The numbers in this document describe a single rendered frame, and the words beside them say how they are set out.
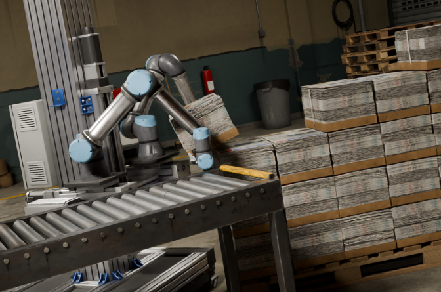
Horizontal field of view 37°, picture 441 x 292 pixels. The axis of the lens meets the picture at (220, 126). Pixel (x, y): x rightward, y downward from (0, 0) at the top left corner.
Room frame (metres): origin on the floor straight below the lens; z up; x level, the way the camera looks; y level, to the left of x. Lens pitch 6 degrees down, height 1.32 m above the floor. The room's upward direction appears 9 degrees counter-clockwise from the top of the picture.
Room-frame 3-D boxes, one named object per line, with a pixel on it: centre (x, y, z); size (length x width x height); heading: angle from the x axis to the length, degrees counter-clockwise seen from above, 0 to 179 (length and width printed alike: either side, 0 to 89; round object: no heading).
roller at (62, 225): (2.44, 0.64, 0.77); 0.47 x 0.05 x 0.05; 26
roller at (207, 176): (2.76, 0.00, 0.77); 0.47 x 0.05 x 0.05; 26
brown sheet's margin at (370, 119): (3.59, -0.65, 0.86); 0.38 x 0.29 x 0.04; 8
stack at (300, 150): (3.57, -0.52, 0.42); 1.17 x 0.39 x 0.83; 97
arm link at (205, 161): (3.06, 0.10, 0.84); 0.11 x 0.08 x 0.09; 6
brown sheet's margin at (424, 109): (3.63, -0.95, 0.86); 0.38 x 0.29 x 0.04; 8
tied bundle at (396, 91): (3.63, -0.95, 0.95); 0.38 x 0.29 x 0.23; 8
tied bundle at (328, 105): (3.59, -0.65, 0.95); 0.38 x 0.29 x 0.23; 8
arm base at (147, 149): (3.66, 0.41, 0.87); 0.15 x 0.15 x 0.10
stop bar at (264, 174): (2.79, -0.08, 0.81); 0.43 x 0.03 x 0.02; 26
